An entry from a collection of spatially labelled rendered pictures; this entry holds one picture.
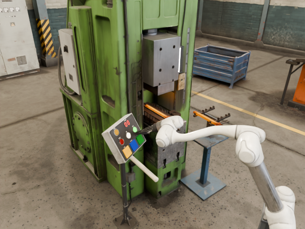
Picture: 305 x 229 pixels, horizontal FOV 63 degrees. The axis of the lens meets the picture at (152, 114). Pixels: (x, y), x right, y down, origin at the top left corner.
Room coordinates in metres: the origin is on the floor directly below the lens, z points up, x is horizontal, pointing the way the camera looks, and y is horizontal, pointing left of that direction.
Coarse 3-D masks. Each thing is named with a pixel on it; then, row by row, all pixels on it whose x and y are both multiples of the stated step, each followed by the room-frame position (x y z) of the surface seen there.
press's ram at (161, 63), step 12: (144, 36) 2.23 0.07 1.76; (156, 36) 2.23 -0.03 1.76; (168, 36) 2.23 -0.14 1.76; (180, 36) 2.24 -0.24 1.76; (144, 48) 2.16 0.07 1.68; (156, 48) 2.08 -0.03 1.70; (168, 48) 2.16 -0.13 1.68; (144, 60) 2.16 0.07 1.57; (156, 60) 2.08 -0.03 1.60; (168, 60) 2.16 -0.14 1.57; (144, 72) 2.16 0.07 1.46; (156, 72) 2.08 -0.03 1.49; (168, 72) 2.17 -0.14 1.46; (156, 84) 2.08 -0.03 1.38
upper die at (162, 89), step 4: (144, 84) 2.25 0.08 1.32; (164, 84) 2.14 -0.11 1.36; (168, 84) 2.17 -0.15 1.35; (172, 84) 2.20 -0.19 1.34; (144, 88) 2.25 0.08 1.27; (148, 88) 2.20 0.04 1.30; (152, 88) 2.15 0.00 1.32; (156, 88) 2.11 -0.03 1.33; (160, 88) 2.11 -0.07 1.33; (164, 88) 2.14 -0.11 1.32; (168, 88) 2.17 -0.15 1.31; (172, 88) 2.20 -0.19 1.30; (152, 92) 2.15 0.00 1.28; (156, 92) 2.11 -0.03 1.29; (160, 92) 2.11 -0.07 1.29; (164, 92) 2.14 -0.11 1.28
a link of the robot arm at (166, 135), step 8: (160, 128) 1.55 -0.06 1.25; (168, 128) 1.51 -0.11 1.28; (208, 128) 1.50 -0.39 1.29; (216, 128) 1.49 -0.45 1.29; (224, 128) 1.48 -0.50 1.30; (232, 128) 1.45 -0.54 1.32; (160, 136) 1.45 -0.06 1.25; (168, 136) 1.45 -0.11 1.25; (176, 136) 1.46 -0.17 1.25; (184, 136) 1.45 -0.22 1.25; (192, 136) 1.45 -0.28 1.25; (200, 136) 1.46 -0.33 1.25; (232, 136) 1.43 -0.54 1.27; (160, 144) 1.43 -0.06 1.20; (168, 144) 1.44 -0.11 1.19
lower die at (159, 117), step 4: (148, 104) 2.48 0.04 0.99; (144, 108) 2.39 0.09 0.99; (148, 108) 2.37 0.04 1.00; (156, 108) 2.38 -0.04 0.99; (144, 112) 2.31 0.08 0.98; (148, 112) 2.29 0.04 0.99; (152, 112) 2.29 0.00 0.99; (164, 112) 2.29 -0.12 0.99; (148, 116) 2.22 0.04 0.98; (152, 116) 2.22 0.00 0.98; (156, 116) 2.21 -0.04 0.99; (160, 116) 2.21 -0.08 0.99; (148, 120) 2.20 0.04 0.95; (156, 120) 2.14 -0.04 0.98; (160, 120) 2.13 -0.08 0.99
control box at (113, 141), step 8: (120, 120) 1.78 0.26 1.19; (128, 120) 1.80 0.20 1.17; (112, 128) 1.63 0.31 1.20; (120, 128) 1.69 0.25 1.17; (128, 128) 1.75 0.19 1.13; (136, 128) 1.82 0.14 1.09; (104, 136) 1.60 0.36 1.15; (112, 136) 1.58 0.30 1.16; (120, 136) 1.64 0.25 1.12; (136, 136) 1.76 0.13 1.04; (112, 144) 1.57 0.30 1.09; (120, 144) 1.59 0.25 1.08; (128, 144) 1.65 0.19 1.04; (112, 152) 1.57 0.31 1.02; (120, 152) 1.55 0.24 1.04; (120, 160) 1.54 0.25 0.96
